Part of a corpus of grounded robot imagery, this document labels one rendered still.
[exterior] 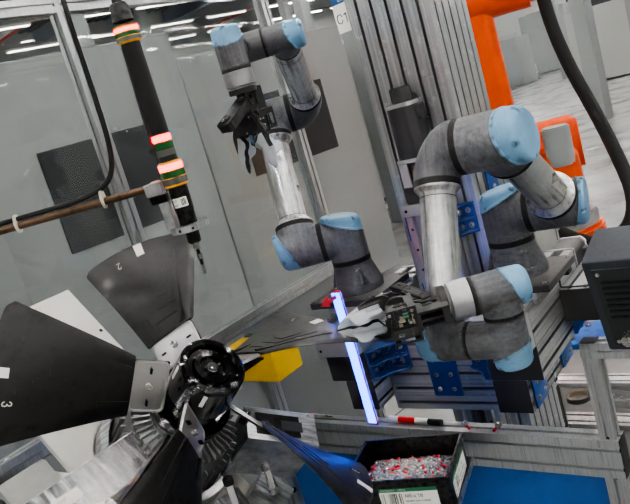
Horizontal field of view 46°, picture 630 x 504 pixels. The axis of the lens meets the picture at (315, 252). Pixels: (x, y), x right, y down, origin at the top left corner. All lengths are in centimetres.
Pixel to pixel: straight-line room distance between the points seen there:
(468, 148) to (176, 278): 62
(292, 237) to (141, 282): 76
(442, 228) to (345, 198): 452
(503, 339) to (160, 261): 67
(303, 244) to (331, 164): 382
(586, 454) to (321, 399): 137
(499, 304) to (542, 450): 34
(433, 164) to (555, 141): 360
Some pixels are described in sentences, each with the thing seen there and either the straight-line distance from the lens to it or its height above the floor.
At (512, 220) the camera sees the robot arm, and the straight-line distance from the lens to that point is 188.
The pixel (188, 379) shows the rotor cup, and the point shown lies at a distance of 127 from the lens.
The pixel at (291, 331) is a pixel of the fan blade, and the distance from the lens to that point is 151.
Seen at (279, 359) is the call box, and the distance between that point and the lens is 183.
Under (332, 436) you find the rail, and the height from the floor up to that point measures 82.
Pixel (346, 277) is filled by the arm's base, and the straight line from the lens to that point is 215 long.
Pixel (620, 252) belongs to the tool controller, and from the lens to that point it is 132.
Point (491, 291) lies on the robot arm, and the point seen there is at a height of 119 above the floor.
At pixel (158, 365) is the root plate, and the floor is 125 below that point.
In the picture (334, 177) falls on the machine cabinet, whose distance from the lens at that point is 594.
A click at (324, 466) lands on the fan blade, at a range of 132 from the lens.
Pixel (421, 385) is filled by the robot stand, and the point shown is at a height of 75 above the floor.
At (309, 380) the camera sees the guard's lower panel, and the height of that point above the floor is 66.
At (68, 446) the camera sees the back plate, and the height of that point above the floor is 113.
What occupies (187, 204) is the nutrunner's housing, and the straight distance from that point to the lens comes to 134.
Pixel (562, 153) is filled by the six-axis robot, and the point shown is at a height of 82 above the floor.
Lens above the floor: 161
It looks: 11 degrees down
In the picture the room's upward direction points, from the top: 16 degrees counter-clockwise
